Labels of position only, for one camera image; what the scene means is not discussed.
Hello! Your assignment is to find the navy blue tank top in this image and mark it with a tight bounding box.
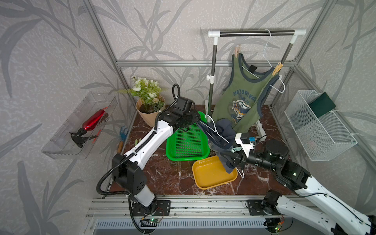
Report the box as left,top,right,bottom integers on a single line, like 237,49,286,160
196,118,240,174

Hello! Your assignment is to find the white wire hanger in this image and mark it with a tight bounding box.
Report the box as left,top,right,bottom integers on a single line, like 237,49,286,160
242,29,286,94
204,114,245,179

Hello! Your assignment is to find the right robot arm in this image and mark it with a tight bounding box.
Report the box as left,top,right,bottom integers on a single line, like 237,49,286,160
216,140,376,235

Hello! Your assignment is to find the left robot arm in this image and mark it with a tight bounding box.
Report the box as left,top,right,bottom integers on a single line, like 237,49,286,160
96,84,200,208

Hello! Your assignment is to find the olive green tank top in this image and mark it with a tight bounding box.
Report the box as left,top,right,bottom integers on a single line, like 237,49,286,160
211,53,280,133

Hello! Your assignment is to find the green perforated plastic basket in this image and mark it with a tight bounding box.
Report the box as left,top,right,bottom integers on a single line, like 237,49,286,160
165,123,210,162

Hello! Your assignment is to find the yellow plastic tray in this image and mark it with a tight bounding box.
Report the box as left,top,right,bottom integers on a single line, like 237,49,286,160
192,156,238,190

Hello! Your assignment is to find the white flower plant pot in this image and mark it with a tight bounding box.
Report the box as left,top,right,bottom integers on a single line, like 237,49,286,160
116,75,165,127

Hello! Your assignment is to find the metal clothes rack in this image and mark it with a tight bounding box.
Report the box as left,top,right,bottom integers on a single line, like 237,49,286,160
205,28,308,144

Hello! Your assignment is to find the red spray bottle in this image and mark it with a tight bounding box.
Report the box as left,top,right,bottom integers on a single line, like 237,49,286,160
70,107,109,148

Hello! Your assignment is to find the dark green cloth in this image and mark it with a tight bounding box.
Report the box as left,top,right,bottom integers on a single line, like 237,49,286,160
308,92,336,118

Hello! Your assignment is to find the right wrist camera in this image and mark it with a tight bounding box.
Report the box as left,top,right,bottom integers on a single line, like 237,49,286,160
235,133,255,158

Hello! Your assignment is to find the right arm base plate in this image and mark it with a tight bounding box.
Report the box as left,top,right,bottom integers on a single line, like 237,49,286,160
245,199,282,216

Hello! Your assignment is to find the white wire mesh basket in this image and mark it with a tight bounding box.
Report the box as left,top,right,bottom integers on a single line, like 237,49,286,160
285,90,358,162

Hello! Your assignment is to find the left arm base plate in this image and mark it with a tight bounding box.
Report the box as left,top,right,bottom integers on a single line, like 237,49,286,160
130,200,171,216

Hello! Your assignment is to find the clear acrylic wall shelf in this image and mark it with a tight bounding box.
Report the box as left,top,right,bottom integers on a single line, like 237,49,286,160
42,92,118,160

